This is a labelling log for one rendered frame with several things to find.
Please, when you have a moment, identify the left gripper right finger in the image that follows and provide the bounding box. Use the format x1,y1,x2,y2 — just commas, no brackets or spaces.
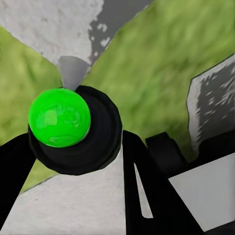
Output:
121,130,205,235

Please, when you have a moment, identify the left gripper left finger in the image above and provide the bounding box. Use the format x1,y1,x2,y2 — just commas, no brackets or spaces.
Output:
0,133,37,231

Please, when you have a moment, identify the insectifuge atomizer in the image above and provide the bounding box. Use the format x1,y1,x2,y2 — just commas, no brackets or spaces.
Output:
28,55,123,176

